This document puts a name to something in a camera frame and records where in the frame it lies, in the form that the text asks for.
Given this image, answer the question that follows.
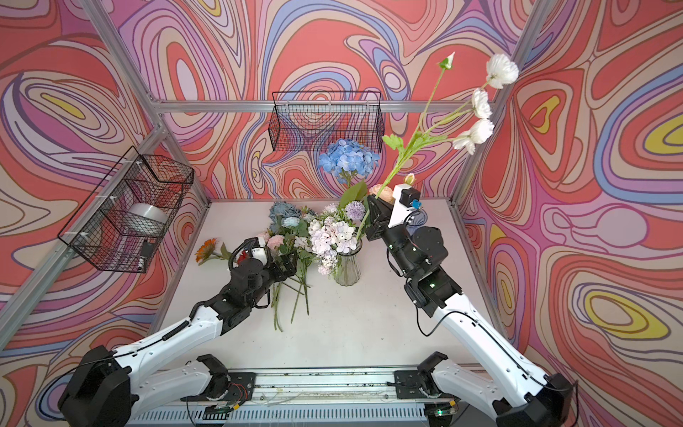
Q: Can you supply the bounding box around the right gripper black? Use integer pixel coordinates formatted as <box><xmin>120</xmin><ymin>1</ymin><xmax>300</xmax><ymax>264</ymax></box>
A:
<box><xmin>365</xmin><ymin>194</ymin><xmax>416</xmax><ymax>278</ymax></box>

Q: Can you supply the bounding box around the pale pink hydrangea bunch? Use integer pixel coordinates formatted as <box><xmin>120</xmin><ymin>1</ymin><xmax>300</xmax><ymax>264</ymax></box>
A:
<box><xmin>308</xmin><ymin>203</ymin><xmax>361</xmax><ymax>276</ymax></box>

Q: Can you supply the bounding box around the cream pink rose stem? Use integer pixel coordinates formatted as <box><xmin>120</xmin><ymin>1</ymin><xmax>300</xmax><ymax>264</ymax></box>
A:
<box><xmin>369</xmin><ymin>174</ymin><xmax>415</xmax><ymax>205</ymax></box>

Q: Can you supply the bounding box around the lilac white flower bunch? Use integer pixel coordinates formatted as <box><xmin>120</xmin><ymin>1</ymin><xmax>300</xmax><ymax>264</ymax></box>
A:
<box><xmin>271</xmin><ymin>228</ymin><xmax>315</xmax><ymax>332</ymax></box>

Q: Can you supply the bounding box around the purple glass vase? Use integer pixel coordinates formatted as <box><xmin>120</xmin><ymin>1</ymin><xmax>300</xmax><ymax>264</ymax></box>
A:
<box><xmin>406</xmin><ymin>207</ymin><xmax>429</xmax><ymax>228</ymax></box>

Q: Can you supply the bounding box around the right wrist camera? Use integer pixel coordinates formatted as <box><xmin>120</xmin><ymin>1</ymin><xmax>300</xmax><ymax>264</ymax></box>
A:
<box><xmin>399</xmin><ymin>187</ymin><xmax>422</xmax><ymax>210</ymax></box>

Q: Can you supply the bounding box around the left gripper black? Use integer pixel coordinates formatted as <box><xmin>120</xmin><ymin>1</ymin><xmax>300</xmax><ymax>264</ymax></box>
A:
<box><xmin>243</xmin><ymin>249</ymin><xmax>296</xmax><ymax>311</ymax></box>

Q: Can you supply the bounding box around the black wire basket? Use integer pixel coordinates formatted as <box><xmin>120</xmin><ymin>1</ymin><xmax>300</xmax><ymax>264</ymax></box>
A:
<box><xmin>268</xmin><ymin>90</ymin><xmax>385</xmax><ymax>154</ymax></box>
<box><xmin>58</xmin><ymin>147</ymin><xmax>195</xmax><ymax>274</ymax></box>

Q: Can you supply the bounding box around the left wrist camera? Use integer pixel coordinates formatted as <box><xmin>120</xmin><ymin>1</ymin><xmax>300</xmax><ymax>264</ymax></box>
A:
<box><xmin>249</xmin><ymin>247</ymin><xmax>269</xmax><ymax>266</ymax></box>

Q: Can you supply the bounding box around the black wire basket back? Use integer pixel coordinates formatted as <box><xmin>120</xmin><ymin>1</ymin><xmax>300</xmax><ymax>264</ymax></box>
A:
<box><xmin>268</xmin><ymin>90</ymin><xmax>385</xmax><ymax>154</ymax></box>

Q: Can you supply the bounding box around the white poppy flower stem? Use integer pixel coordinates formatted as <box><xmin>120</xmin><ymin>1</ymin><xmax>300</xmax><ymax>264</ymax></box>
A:
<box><xmin>354</xmin><ymin>52</ymin><xmax>520</xmax><ymax>241</ymax></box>

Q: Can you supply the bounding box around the orange artificial daisy flower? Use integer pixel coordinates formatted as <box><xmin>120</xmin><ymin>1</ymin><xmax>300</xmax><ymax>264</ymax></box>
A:
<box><xmin>195</xmin><ymin>238</ymin><xmax>232</xmax><ymax>265</ymax></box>

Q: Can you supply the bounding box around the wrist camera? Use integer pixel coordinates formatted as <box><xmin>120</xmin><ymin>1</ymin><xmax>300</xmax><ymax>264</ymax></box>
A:
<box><xmin>249</xmin><ymin>247</ymin><xmax>269</xmax><ymax>266</ymax></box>
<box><xmin>399</xmin><ymin>187</ymin><xmax>422</xmax><ymax>210</ymax></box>

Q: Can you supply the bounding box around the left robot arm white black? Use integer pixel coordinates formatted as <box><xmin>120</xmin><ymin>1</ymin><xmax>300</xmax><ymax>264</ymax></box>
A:
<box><xmin>58</xmin><ymin>238</ymin><xmax>298</xmax><ymax>426</ymax></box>

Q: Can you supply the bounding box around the purple allium flower stem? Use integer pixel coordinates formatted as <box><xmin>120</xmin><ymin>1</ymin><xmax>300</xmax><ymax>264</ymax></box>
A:
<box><xmin>344</xmin><ymin>200</ymin><xmax>366</xmax><ymax>222</ymax></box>

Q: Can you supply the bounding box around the clear glass vase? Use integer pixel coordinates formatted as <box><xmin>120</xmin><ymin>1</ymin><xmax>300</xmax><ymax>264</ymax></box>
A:
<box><xmin>334</xmin><ymin>244</ymin><xmax>362</xmax><ymax>286</ymax></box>

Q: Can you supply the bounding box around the teal hydrangea stem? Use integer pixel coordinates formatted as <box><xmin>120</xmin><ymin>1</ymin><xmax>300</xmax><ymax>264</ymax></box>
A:
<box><xmin>269</xmin><ymin>201</ymin><xmax>317</xmax><ymax>235</ymax></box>

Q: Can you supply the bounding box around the blue hydrangea stem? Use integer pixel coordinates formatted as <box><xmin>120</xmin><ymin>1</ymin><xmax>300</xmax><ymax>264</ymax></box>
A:
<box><xmin>318</xmin><ymin>139</ymin><xmax>381</xmax><ymax>190</ymax></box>

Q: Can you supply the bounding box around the small black device in basket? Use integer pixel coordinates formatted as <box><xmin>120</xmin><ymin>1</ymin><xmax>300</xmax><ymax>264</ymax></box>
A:
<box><xmin>137</xmin><ymin>240</ymin><xmax>156</xmax><ymax>273</ymax></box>

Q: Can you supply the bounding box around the black wire basket left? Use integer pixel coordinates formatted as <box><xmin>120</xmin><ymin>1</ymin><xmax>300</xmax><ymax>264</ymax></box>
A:
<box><xmin>58</xmin><ymin>147</ymin><xmax>195</xmax><ymax>274</ymax></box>

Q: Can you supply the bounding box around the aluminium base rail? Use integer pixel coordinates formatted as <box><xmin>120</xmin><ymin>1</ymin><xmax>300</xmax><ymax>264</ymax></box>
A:
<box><xmin>154</xmin><ymin>365</ymin><xmax>545</xmax><ymax>425</ymax></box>

